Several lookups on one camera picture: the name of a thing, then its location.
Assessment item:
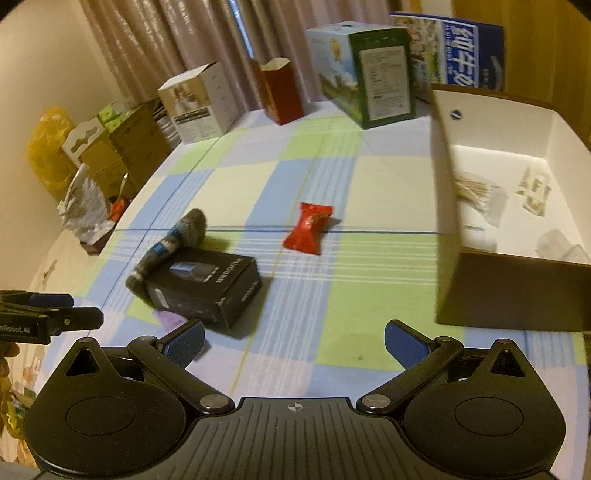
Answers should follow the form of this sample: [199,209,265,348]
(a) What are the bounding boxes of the bag of cotton swabs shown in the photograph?
[454,170,509,227]

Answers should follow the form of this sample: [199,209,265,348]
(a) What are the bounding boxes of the red snack packet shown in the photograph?
[282,202,334,256]

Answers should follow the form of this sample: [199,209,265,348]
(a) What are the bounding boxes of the frosted plastic cup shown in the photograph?
[537,228,585,264]

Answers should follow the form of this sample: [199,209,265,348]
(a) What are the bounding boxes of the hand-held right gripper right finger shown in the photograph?
[355,318,530,417]

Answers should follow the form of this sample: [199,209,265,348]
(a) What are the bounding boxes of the yellow plastic bag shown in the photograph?
[27,106,75,201]

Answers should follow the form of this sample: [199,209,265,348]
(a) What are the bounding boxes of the dark wooden tray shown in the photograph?
[78,205,127,256]

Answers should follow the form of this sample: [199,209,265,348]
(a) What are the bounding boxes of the green milk carton box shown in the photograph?
[306,21,417,130]

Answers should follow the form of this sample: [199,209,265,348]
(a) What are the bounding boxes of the brown cardboard box white inside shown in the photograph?
[431,84,591,332]

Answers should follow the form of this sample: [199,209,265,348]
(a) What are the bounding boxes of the cardboard box with white hanger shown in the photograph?
[62,120,130,201]

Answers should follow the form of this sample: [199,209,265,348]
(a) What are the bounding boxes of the grey knitted sock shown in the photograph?
[125,208,209,301]

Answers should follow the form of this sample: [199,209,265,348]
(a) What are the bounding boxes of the person's left hand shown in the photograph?
[0,343,20,386]

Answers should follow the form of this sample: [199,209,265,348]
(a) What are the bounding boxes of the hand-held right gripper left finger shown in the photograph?
[60,318,237,417]

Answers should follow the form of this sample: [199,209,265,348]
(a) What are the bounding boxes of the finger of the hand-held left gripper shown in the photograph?
[0,290,75,309]
[0,306,105,331]

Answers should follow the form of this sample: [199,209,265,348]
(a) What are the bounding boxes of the white striped bag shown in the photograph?
[154,102,181,148]

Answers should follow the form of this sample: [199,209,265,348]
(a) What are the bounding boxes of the blue milk carton box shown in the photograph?
[389,11,505,104]

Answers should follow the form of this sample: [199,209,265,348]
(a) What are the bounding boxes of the beige curtain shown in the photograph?
[78,0,462,116]

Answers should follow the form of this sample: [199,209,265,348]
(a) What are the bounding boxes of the green tissue packs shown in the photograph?
[98,102,130,132]

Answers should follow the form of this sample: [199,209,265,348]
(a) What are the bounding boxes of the white photo product box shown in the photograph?
[157,62,240,145]

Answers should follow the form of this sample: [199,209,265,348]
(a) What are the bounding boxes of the black product box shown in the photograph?
[146,246,263,332]

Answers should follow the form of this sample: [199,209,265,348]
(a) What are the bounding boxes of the purple tube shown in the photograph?
[154,309,209,352]

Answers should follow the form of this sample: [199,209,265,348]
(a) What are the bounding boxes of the dark red carton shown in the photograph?
[250,58,305,126]

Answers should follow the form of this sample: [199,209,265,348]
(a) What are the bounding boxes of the cream hair claw clip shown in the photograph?
[516,167,553,216]

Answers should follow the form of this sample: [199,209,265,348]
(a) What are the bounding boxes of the white plastic bag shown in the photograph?
[57,164,110,236]

